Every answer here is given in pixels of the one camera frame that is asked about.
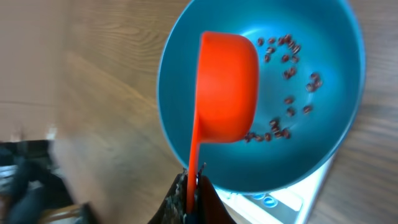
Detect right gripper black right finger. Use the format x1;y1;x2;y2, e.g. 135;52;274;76
197;163;236;224

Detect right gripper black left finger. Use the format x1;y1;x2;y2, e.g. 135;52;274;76
148;169;187;224

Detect orange measuring scoop blue handle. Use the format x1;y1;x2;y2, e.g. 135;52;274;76
186;31;259;213

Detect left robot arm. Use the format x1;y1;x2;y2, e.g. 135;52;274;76
1;140;73;224

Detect white digital kitchen scale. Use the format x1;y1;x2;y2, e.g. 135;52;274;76
216;157;334;224

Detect red beans in bowl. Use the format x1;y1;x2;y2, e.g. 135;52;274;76
243;34;323;143

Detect blue metal bowl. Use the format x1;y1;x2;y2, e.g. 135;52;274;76
157;0;366;193

